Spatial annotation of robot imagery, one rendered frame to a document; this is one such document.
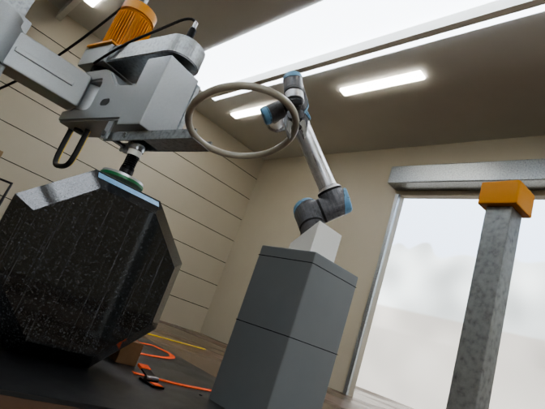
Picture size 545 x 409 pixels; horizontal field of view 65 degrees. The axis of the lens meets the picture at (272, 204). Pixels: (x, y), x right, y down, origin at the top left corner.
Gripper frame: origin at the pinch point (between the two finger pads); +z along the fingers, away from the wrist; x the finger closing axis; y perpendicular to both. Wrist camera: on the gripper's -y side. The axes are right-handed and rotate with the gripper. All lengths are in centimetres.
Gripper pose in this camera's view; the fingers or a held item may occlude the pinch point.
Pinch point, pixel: (296, 135)
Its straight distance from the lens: 183.8
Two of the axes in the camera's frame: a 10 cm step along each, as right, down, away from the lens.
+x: -10.0, 0.2, -0.1
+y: 0.1, 4.8, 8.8
